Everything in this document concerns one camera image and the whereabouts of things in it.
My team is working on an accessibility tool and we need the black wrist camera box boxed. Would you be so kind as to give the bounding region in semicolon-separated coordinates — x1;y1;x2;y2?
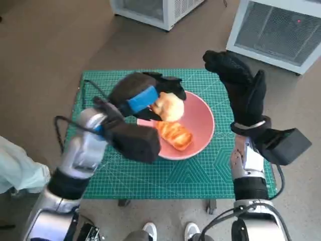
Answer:
106;123;161;164
253;128;312;166

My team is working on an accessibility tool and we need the large white mesh cage box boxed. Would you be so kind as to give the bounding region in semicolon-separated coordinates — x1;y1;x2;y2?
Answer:
225;0;321;76

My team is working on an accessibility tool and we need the green cutting mat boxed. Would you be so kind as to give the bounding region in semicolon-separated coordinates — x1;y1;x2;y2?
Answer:
71;69;278;200

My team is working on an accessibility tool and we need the small white mesh cage box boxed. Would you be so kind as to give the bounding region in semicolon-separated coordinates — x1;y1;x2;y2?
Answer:
109;0;205;32

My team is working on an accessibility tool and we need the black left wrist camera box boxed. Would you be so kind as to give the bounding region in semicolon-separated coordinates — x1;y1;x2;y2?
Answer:
106;123;161;164

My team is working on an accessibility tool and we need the person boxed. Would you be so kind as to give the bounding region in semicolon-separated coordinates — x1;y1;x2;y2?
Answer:
125;222;201;241

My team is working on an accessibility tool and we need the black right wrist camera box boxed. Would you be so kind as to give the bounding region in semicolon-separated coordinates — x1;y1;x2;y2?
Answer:
253;128;312;166

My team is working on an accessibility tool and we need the long toy bread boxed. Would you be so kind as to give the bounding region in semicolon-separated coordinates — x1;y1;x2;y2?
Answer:
155;122;194;151

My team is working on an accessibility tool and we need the round toy bread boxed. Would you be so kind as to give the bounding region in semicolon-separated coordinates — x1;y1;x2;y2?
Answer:
152;92;185;123

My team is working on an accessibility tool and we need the person's leg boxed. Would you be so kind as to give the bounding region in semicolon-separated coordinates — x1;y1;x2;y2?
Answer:
0;135;51;194

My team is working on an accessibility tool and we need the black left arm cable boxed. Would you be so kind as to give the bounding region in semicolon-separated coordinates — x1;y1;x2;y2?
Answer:
54;79;111;154

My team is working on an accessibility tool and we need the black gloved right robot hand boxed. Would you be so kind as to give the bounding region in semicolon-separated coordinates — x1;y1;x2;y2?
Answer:
202;50;267;124

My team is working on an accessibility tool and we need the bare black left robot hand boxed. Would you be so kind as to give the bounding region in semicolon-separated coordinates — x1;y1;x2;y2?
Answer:
110;72;188;121

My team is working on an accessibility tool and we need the black device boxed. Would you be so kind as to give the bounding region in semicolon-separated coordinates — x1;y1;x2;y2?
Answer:
80;222;105;241

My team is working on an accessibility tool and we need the pink bowl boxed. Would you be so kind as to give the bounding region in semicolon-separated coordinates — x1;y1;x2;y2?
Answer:
136;91;216;161

